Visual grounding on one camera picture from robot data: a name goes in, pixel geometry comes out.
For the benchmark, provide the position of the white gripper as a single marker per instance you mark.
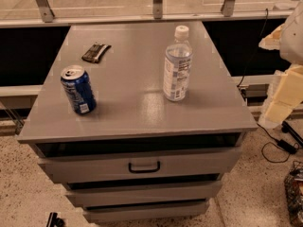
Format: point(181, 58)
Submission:
point(294, 38)

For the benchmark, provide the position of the clear blue-label plastic bottle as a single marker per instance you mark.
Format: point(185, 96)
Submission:
point(178, 61)

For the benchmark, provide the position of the blue pepsi can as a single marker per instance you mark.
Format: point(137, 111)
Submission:
point(76, 84)

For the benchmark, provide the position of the black stand leg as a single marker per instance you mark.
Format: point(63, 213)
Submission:
point(287, 128)

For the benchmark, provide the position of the top grey drawer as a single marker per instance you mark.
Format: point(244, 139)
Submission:
point(140, 165)

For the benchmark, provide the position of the grey drawer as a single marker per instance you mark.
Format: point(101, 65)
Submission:
point(166, 210)
point(140, 165)
point(128, 195)

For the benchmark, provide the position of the middle grey drawer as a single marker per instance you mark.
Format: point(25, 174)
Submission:
point(128, 195)

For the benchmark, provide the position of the grey drawer cabinet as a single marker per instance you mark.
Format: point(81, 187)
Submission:
point(132, 114)

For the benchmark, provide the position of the bottom grey drawer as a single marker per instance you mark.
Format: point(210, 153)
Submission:
point(166, 210)

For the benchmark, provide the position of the dark snack bar wrapper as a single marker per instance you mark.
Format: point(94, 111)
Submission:
point(95, 52)

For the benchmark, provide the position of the black object on floor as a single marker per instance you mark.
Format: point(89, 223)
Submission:
point(54, 220)

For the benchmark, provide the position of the right metal railing bracket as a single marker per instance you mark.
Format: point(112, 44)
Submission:
point(228, 8)

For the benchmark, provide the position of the metal railing bracket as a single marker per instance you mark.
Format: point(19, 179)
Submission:
point(45, 10)
point(228, 8)
point(157, 9)

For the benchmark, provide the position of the black wire basket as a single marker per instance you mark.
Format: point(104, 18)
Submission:
point(293, 184)

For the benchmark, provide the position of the middle metal railing bracket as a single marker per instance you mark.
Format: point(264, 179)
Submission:
point(157, 9)

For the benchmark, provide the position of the black drawer handle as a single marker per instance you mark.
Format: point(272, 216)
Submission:
point(144, 169)

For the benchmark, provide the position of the left metal railing bracket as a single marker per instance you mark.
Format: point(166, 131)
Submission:
point(45, 10)

